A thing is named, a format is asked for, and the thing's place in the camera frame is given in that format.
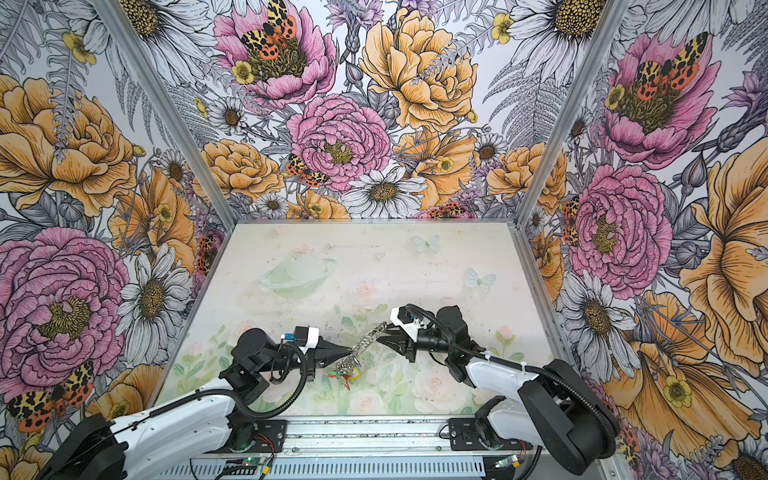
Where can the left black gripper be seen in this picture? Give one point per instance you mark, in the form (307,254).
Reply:
(327,351)

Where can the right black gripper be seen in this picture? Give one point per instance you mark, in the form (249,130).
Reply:
(404,343)

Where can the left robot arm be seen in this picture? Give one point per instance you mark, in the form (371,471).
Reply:
(91,451)

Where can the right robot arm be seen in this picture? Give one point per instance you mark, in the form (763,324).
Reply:
(546,408)

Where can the green circuit board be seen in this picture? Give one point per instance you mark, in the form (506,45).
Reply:
(249,468)

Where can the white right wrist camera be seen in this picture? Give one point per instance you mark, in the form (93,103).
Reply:
(407,322)

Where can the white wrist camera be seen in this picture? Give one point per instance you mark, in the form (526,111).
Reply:
(306,338)
(407,322)

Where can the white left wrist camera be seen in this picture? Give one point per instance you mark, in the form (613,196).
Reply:
(306,338)

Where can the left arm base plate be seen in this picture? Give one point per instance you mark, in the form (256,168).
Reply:
(262,436)

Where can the aluminium front rail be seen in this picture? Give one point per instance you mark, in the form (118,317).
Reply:
(360,435)

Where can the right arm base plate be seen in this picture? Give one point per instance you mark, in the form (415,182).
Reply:
(472,434)

